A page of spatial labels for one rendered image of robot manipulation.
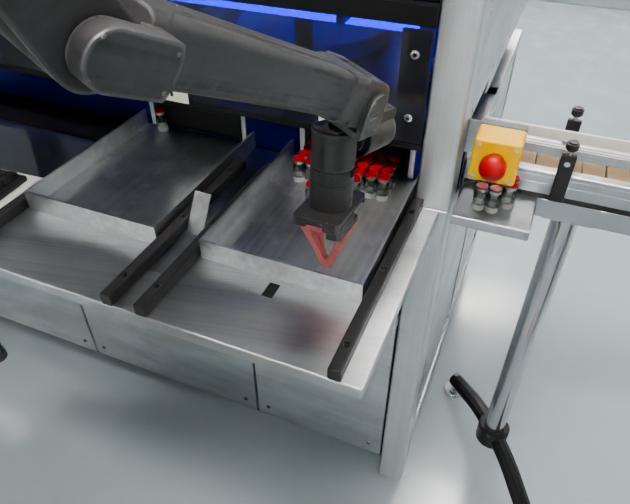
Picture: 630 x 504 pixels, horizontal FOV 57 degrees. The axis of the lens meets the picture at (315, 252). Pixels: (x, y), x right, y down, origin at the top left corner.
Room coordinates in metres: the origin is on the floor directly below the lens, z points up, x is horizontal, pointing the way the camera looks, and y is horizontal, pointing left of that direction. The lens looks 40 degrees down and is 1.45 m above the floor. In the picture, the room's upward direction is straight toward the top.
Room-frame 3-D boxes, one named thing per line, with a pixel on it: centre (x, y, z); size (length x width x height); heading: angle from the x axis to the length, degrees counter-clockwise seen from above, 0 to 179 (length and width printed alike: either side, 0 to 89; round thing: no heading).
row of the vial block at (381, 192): (0.86, -0.04, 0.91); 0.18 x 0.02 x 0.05; 67
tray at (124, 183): (0.91, 0.30, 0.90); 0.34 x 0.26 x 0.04; 157
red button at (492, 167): (0.75, -0.27, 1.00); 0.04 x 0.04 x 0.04; 67
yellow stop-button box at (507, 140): (0.80, -0.29, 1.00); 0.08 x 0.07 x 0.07; 157
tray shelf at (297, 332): (0.78, 0.17, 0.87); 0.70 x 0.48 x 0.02; 67
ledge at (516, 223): (0.83, -0.32, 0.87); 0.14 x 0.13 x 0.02; 157
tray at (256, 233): (0.78, -0.01, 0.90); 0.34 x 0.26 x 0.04; 157
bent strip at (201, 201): (0.71, 0.21, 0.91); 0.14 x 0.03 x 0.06; 156
